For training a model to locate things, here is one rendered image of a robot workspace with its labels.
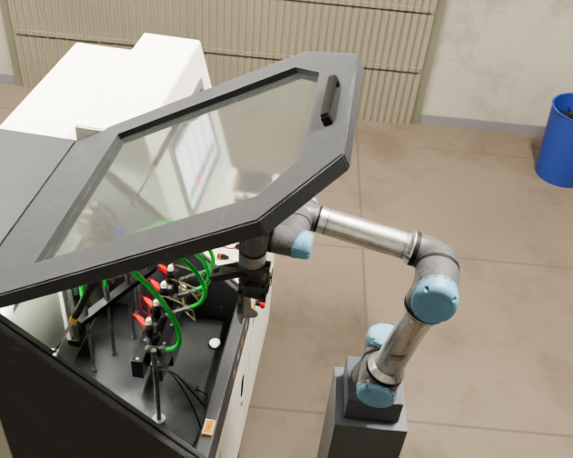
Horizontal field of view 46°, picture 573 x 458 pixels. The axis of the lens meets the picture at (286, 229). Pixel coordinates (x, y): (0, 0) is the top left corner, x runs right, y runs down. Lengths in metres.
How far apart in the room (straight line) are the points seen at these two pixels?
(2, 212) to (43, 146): 0.32
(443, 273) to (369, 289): 2.14
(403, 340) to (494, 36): 3.62
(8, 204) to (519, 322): 2.84
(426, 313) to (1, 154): 1.31
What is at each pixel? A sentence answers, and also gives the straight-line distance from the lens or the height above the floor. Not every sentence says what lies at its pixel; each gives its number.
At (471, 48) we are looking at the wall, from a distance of 5.24.
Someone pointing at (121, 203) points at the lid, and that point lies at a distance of 1.68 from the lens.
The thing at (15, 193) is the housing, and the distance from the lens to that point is 2.02.
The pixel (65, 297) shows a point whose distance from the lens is 2.19.
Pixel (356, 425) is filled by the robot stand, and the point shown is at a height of 0.80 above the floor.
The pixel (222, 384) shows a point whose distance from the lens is 2.17.
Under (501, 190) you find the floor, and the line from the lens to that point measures 4.92.
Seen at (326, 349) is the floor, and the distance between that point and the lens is 3.54.
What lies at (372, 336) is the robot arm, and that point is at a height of 1.13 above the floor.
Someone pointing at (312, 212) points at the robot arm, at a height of 1.56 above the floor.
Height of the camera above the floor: 2.69
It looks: 40 degrees down
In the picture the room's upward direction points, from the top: 6 degrees clockwise
